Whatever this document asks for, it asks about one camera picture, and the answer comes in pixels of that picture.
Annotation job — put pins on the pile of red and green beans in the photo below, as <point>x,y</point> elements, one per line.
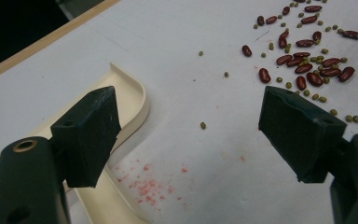
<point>314,79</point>

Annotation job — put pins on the white table cover sheet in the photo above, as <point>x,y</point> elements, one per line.
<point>183,31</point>

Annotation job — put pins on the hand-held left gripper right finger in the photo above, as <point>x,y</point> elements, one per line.
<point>301,140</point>

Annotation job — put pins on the cream plastic dustpan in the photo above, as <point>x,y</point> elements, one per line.
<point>131,93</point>

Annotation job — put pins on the wooden table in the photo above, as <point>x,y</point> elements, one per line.
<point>43,40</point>

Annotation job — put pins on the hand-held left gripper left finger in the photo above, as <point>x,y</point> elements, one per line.
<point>85,140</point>

